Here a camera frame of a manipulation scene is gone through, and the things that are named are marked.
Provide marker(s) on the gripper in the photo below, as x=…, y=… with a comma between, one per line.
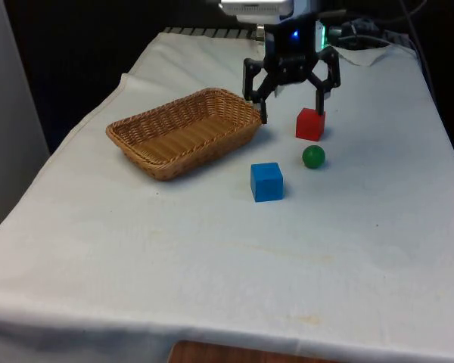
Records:
x=289, y=53

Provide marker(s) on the green ball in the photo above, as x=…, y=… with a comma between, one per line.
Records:
x=313, y=157

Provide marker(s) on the blue cube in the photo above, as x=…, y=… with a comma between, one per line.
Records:
x=266, y=183

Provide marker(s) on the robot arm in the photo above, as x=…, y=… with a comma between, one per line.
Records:
x=321, y=38

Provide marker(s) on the wicker basket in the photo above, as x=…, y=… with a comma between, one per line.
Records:
x=181, y=140

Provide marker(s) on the red cube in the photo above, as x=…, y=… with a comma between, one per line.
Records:
x=309, y=125

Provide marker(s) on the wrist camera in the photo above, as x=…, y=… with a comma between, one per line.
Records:
x=255, y=8

